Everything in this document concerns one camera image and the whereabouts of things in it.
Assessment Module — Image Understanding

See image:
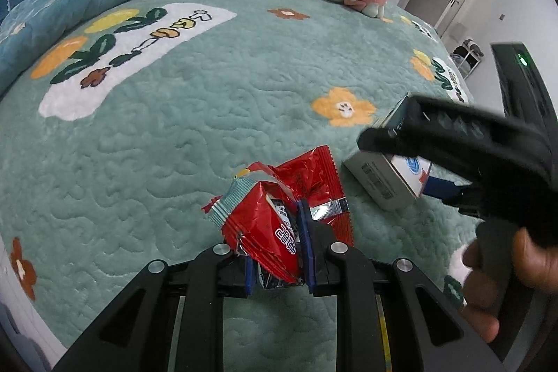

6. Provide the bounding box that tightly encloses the green printed blanket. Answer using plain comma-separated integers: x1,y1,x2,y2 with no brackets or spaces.
0,0,480,372

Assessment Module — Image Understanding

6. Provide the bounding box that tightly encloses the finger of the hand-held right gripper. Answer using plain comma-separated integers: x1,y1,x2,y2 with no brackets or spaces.
357,93,551,186
425,176,494,221

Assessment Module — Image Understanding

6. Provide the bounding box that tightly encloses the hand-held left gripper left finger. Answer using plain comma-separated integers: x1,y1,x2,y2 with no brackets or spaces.
52,243,256,372

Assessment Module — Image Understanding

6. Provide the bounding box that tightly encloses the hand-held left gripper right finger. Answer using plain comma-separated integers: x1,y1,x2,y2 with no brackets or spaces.
297,200,506,372

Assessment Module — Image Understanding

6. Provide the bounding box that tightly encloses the pale printed bed sheet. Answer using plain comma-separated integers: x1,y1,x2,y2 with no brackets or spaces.
0,237,66,355

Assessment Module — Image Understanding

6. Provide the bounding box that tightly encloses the white medicine box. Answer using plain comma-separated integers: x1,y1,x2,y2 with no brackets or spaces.
343,92,433,211

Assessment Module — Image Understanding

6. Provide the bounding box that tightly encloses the person's right hand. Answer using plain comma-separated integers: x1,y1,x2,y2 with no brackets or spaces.
462,230,558,345

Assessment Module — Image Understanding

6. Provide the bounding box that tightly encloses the shoe rack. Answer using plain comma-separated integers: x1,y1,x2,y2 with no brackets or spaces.
449,38,485,78

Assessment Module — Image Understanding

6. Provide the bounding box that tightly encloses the red foil snack wrapper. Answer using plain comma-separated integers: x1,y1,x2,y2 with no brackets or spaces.
201,144,355,290

